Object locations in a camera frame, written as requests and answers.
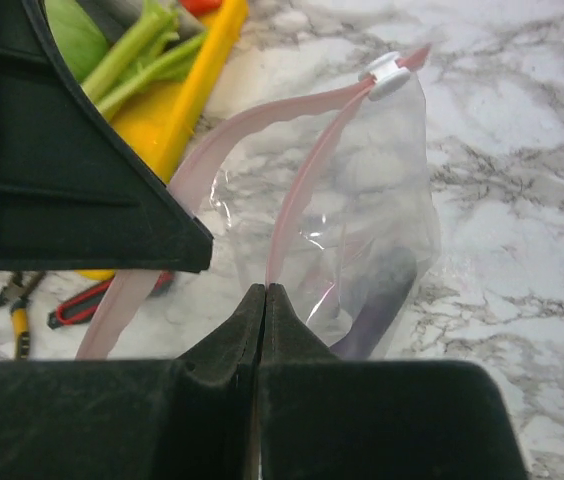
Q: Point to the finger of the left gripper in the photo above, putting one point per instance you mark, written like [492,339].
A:
[73,194]

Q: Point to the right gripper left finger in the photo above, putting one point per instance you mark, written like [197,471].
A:
[188,417]

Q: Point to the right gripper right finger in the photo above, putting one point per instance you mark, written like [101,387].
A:
[325,418]

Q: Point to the clear zip top bag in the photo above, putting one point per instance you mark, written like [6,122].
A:
[312,190]

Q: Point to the yellow plastic tray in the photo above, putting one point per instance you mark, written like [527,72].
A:
[159,121]

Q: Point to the red black utility knife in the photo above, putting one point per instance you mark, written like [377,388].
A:
[80,308]

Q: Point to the green toy cabbage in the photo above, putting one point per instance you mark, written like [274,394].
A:
[79,40]

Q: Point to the toy celery bunch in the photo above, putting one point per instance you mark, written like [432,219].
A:
[151,41]

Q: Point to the red toy tomato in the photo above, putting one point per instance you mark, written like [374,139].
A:
[201,7]

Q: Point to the yellow handled pliers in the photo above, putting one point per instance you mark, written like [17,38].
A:
[15,296]

